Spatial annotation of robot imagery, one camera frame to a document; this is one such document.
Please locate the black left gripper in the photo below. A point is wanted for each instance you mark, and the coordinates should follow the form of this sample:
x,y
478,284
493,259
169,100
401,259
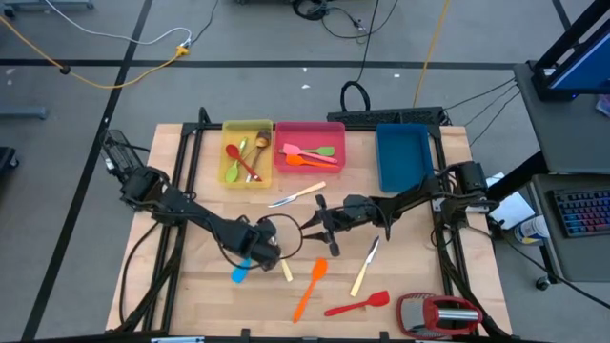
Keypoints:
x,y
267,248

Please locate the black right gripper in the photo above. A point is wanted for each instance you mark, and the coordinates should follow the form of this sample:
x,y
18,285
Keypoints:
x,y
355,212

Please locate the blue silicone spatula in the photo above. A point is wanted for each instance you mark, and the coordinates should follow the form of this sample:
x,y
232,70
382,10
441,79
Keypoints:
x,y
239,275

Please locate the orange rounded silicone spatula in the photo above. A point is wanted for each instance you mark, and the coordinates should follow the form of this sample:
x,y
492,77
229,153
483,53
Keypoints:
x,y
318,269

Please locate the green silicone spatula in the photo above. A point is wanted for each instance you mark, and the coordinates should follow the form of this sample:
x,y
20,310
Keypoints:
x,y
326,151

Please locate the green plastic spoon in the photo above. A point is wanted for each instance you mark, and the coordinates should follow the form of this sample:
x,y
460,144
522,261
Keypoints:
x,y
232,175

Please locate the red silicone spatula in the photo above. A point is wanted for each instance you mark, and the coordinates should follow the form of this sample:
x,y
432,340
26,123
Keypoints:
x,y
379,298

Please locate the red plastic spoon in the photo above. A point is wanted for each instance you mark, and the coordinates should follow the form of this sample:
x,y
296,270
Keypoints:
x,y
232,151

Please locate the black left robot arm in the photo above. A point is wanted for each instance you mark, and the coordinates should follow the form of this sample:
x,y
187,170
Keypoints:
x,y
190,214

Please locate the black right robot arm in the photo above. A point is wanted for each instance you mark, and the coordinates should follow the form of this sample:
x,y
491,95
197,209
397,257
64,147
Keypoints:
x,y
410,202

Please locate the yellow translucent plastic bin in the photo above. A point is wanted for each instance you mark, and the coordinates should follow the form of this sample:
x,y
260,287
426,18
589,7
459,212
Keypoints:
x,y
264,167

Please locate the pink translucent plastic bin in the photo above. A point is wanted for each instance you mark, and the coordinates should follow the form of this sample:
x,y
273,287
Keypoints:
x,y
329,138

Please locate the blue plastic bin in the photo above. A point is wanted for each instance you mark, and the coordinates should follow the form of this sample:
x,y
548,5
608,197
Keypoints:
x,y
405,157

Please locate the black perforated bar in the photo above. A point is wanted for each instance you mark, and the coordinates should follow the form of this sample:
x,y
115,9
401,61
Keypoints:
x,y
381,116

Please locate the red and steel box grater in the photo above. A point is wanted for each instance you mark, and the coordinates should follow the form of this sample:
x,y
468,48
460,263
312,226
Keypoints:
x,y
448,314

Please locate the black mesh box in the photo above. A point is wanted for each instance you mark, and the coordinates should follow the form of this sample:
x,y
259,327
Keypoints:
x,y
114,152

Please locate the white paper sheet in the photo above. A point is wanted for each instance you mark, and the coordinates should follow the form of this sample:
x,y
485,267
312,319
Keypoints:
x,y
517,212

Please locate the black desk leg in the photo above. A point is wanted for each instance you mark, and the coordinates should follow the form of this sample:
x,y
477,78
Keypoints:
x,y
519,176

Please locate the white labelled bottle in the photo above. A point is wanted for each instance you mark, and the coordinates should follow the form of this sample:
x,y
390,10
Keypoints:
x,y
531,229

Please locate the black desk caster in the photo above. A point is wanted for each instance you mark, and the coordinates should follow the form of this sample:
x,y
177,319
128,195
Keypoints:
x,y
543,283

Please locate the small grey desk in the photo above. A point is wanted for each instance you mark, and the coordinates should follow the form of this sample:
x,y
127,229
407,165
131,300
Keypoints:
x,y
572,257

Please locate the backlit rainbow keyboard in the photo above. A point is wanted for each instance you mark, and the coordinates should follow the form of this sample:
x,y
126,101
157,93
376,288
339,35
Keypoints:
x,y
583,212

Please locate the large grey desk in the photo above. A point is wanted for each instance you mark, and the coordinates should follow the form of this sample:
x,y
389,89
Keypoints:
x,y
572,133

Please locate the black chair caster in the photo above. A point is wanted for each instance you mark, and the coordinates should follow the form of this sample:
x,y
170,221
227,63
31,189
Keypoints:
x,y
6,159

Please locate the grey furniture leg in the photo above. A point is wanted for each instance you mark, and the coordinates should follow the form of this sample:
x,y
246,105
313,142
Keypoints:
x,y
24,113

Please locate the blue screen monitor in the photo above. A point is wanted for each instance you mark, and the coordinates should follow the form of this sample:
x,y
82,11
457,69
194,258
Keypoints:
x,y
586,66

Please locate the grey furniture base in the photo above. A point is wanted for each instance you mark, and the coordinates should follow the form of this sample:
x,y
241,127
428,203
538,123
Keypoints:
x,y
47,4

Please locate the black metal rig frame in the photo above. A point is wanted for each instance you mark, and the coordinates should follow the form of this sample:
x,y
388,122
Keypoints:
x,y
190,127

